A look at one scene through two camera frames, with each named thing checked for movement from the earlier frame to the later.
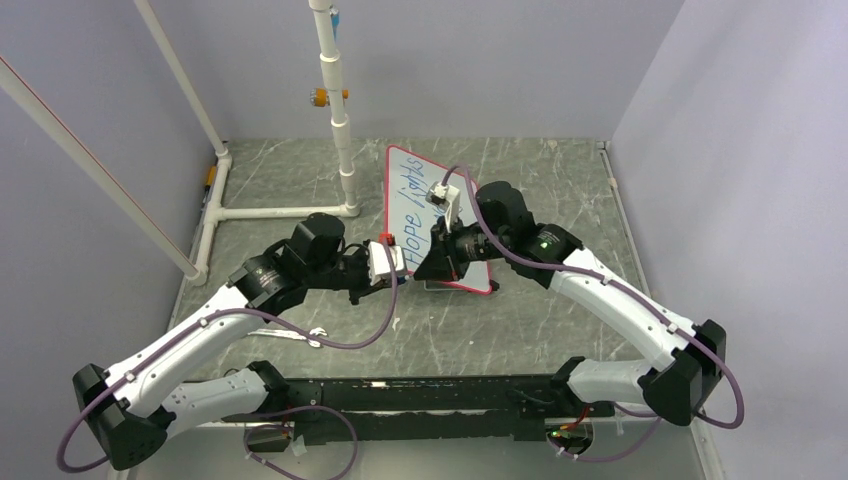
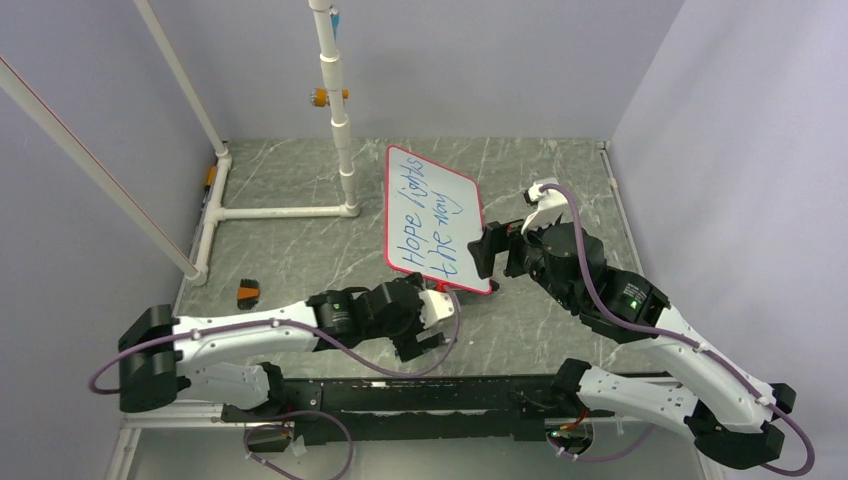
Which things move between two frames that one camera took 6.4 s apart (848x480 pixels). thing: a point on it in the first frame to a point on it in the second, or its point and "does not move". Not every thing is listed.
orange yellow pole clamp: [319, 96] does not move
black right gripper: [437, 266] to [497, 237]
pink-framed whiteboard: [410, 216] does not move
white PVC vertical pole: [331, 69] does not move
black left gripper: [366, 287] to [408, 344]
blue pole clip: [335, 19] does not move
